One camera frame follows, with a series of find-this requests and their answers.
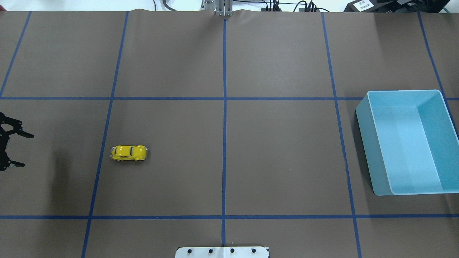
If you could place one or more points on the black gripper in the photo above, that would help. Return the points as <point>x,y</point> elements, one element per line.
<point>4,142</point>

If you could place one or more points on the aluminium frame post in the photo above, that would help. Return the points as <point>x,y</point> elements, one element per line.
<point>221,7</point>

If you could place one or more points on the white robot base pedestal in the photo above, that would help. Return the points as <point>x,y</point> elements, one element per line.
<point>223,252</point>

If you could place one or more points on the light blue plastic bin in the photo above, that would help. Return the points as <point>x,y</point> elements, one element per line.
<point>410,143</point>

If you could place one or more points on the yellow beetle toy car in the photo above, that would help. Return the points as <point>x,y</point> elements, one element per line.
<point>129,153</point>

